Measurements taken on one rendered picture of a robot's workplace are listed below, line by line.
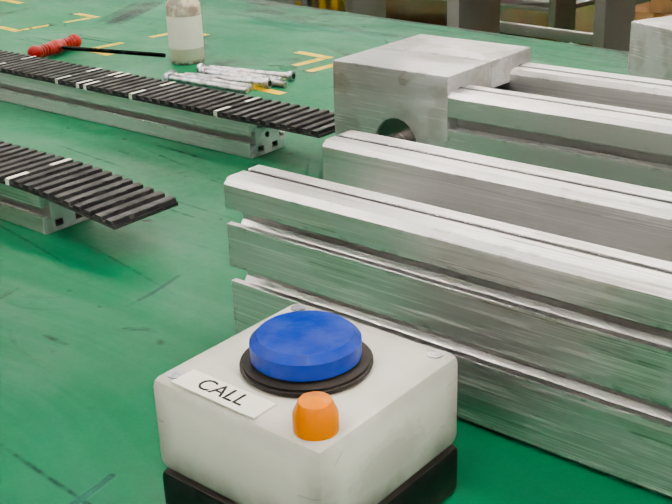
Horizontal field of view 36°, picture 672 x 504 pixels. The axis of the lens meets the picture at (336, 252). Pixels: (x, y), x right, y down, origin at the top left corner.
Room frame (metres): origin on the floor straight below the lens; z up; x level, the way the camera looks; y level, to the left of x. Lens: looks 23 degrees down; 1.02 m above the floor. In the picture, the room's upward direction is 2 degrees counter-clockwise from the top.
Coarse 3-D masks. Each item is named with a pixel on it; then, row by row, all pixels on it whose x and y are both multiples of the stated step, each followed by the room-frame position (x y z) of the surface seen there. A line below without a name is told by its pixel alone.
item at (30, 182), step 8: (56, 168) 0.65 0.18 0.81; (64, 168) 0.65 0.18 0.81; (72, 168) 0.65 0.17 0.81; (80, 168) 0.65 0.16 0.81; (88, 168) 0.65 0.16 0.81; (32, 176) 0.63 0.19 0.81; (40, 176) 0.63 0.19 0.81; (48, 176) 0.63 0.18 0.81; (56, 176) 0.63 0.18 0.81; (64, 176) 0.64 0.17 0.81; (16, 184) 0.62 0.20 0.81; (24, 184) 0.62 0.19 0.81; (32, 184) 0.62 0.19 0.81; (40, 184) 0.62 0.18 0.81
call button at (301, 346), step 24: (288, 312) 0.34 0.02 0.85; (312, 312) 0.34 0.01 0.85; (264, 336) 0.32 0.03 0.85; (288, 336) 0.32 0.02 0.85; (312, 336) 0.32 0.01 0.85; (336, 336) 0.32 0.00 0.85; (360, 336) 0.33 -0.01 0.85; (264, 360) 0.31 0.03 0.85; (288, 360) 0.31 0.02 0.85; (312, 360) 0.31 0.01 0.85; (336, 360) 0.31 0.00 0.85
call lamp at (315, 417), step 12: (300, 396) 0.29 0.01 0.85; (312, 396) 0.28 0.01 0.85; (324, 396) 0.29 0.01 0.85; (300, 408) 0.28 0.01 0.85; (312, 408) 0.28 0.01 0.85; (324, 408) 0.28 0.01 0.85; (336, 408) 0.28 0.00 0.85; (300, 420) 0.28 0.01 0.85; (312, 420) 0.28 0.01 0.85; (324, 420) 0.28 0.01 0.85; (336, 420) 0.28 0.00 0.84; (300, 432) 0.28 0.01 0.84; (312, 432) 0.28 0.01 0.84; (324, 432) 0.28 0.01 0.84; (336, 432) 0.28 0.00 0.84
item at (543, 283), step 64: (256, 192) 0.45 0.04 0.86; (320, 192) 0.44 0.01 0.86; (384, 192) 0.49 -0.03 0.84; (448, 192) 0.47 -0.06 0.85; (512, 192) 0.45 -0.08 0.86; (576, 192) 0.43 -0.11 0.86; (640, 192) 0.42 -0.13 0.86; (256, 256) 0.45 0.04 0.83; (320, 256) 0.43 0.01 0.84; (384, 256) 0.42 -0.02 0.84; (448, 256) 0.38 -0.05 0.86; (512, 256) 0.37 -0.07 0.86; (576, 256) 0.36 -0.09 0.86; (640, 256) 0.36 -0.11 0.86; (256, 320) 0.46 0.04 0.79; (384, 320) 0.42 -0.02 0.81; (448, 320) 0.38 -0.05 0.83; (512, 320) 0.36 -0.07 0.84; (576, 320) 0.35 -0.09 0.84; (640, 320) 0.33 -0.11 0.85; (512, 384) 0.36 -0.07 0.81; (576, 384) 0.36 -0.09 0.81; (640, 384) 0.33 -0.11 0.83; (576, 448) 0.34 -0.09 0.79; (640, 448) 0.33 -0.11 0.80
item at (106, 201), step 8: (136, 184) 0.62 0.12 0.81; (112, 192) 0.61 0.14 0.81; (120, 192) 0.61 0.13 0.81; (128, 192) 0.61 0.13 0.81; (136, 192) 0.61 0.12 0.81; (144, 192) 0.61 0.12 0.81; (152, 192) 0.61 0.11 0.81; (88, 200) 0.59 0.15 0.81; (96, 200) 0.59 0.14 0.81; (104, 200) 0.60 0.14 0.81; (112, 200) 0.59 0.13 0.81; (120, 200) 0.59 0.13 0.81; (128, 200) 0.60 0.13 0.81; (72, 208) 0.59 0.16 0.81; (80, 208) 0.58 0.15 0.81; (88, 208) 0.58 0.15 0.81; (96, 208) 0.58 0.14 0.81; (104, 208) 0.58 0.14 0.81; (88, 216) 0.58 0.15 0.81
